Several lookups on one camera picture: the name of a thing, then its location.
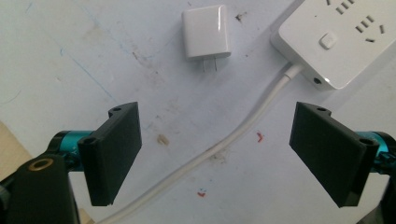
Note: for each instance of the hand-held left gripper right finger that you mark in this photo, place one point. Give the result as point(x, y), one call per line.
point(330, 149)

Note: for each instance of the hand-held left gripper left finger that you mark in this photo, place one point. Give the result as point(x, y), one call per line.
point(109, 152)

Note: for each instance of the white charger plug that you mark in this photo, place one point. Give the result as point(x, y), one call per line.
point(206, 31)

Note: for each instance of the white power strip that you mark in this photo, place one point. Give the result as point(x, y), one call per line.
point(336, 40)

